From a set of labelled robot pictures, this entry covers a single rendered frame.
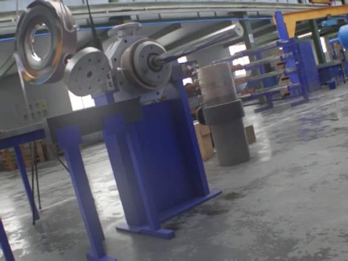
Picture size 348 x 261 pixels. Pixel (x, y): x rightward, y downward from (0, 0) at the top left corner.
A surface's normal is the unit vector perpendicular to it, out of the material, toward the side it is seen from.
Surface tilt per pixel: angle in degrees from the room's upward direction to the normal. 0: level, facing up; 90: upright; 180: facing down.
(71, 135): 90
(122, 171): 90
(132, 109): 90
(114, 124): 90
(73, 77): 131
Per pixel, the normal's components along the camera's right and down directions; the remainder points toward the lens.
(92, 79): 0.72, 0.53
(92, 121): 0.62, -0.09
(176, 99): -0.75, 0.24
